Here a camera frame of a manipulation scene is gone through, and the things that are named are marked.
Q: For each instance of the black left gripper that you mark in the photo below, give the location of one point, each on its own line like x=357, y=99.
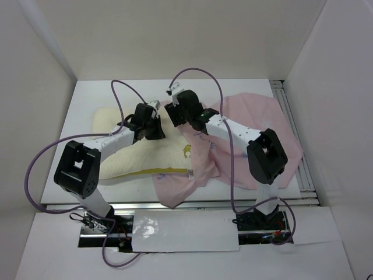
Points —
x=159, y=133

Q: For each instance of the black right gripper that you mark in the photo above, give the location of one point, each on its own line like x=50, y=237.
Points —
x=172, y=111

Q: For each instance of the cream quilted pillow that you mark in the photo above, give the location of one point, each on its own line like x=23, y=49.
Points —
x=169, y=155

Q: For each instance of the pink printed pillowcase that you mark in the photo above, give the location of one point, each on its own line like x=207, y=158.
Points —
x=210, y=155

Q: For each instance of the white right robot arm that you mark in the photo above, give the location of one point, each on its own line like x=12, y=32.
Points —
x=265, y=154

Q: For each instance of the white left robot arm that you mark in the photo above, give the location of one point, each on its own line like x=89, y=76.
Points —
x=79, y=167

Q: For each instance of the white cover sheet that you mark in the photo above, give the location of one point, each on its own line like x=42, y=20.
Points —
x=184, y=231

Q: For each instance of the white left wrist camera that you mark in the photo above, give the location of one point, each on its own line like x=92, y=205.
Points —
x=155, y=104

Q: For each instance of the aluminium front rail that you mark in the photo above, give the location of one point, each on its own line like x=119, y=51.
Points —
x=252, y=229

